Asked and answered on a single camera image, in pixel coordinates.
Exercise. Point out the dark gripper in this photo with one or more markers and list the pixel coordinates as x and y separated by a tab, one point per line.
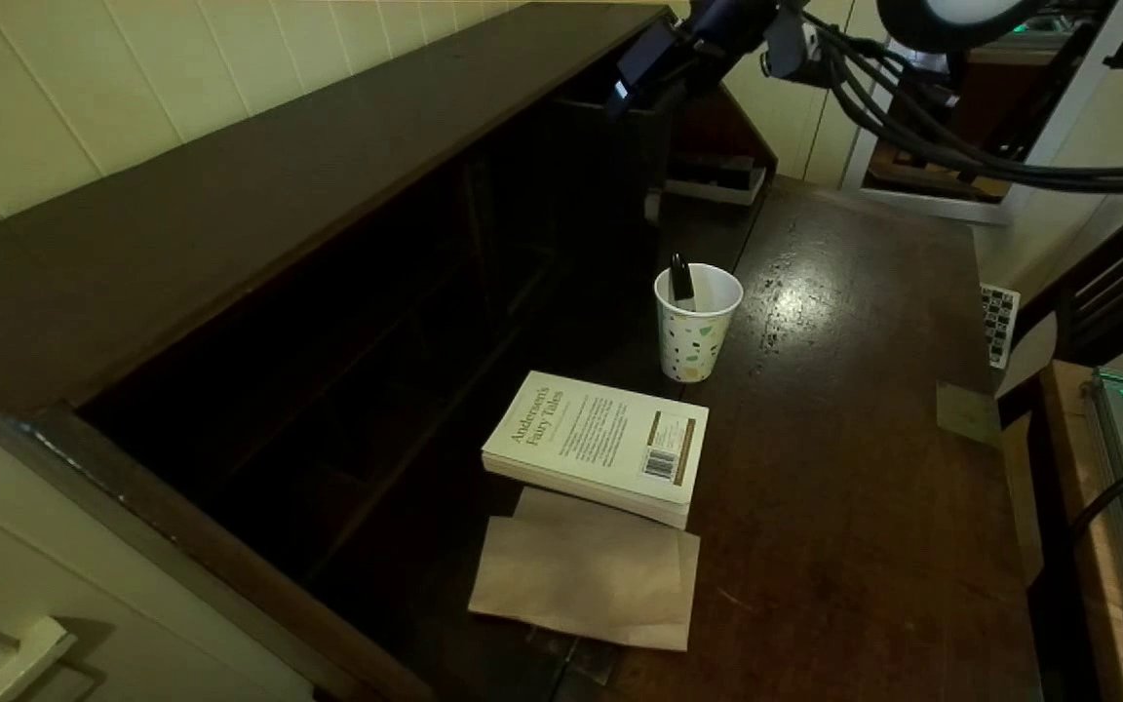
684	39

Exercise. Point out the dark wooden cabinet door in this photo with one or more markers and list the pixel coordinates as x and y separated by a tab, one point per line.
612	180

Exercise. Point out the black marker pen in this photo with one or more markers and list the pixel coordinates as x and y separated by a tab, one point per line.
678	278

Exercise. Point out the white speckled paper cup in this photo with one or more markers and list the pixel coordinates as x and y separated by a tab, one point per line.
694	340

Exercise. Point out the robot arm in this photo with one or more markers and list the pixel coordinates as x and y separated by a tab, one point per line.
966	11

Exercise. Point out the brown wooden background cabinet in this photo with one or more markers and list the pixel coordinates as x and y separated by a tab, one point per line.
938	157

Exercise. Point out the white drawer cabinet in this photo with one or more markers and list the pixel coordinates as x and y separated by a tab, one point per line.
56	572

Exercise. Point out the black box with white edge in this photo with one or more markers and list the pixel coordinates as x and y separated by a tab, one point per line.
717	180

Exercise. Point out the white paperback book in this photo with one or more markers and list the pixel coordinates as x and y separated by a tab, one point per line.
585	442

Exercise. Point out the white perforated panel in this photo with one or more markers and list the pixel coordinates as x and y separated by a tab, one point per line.
1001	326

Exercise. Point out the brass metal plate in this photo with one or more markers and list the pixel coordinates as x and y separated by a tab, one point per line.
967	413

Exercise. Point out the dark wooden desk hutch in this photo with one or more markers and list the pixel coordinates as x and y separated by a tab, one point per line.
195	235

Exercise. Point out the brown paper envelope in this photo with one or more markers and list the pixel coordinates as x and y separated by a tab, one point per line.
585	577

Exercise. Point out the light wooden side table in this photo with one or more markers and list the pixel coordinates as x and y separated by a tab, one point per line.
1081	547

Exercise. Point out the black metal stand frame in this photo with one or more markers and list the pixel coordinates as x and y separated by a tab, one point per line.
1107	314

